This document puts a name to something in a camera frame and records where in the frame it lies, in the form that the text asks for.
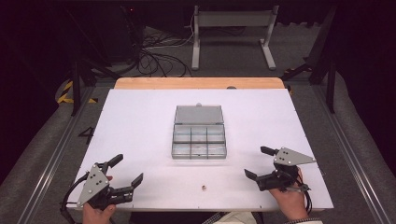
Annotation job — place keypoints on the person's left hand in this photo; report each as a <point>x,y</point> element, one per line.
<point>98,215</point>

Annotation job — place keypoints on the white board sheet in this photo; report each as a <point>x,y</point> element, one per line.
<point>146,130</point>

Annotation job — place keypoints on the person's right hand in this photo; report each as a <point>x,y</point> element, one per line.
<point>291,202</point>

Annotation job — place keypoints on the clear plastic compartment box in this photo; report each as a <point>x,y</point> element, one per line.
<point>199,137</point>

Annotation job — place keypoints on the dark equipment case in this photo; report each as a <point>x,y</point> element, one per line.
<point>123,34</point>

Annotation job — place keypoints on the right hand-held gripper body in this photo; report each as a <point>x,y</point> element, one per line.
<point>288,158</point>

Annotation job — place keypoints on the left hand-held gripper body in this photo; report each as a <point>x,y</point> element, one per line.
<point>92,183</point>

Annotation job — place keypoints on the black metal stand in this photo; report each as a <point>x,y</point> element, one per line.
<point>76,90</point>
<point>330,81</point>

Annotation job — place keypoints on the person's light clothing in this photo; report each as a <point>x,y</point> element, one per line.
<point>236,218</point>

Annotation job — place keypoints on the aluminium rail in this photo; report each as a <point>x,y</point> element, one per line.
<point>53,161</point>
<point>348,155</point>

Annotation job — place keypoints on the grey metal stand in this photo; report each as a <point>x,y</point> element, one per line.
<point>233,18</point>

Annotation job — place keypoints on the dark wrist band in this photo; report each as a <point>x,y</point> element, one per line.
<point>303,221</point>

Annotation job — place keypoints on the black tape mark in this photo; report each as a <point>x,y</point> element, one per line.
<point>87,134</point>

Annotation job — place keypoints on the yellow black floor tape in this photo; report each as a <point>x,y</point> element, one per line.
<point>67,91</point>

